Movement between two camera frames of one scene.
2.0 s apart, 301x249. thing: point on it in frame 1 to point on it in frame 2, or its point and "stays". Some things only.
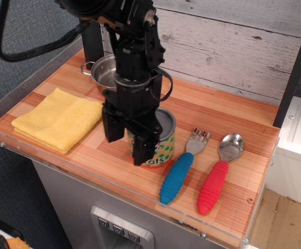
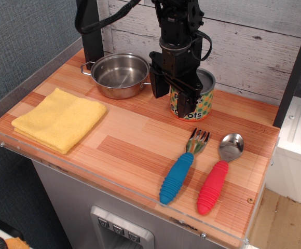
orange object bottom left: (17, 243) stays
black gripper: (136, 98) to (179, 67)
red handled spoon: (231, 146) stays
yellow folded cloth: (57, 120) stays
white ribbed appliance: (292, 169) stays
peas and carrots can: (164, 143) to (204, 105)
